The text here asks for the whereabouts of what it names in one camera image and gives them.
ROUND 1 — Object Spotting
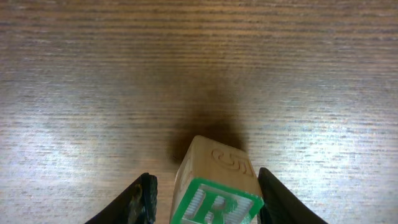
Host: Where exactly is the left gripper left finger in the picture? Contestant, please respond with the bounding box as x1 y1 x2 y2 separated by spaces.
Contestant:
86 173 158 224

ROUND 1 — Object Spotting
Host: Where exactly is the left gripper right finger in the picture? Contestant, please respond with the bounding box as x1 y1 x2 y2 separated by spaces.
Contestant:
257 167 326 224

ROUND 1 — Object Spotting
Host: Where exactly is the green R block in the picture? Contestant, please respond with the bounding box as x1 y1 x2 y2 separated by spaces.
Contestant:
169 135 264 224

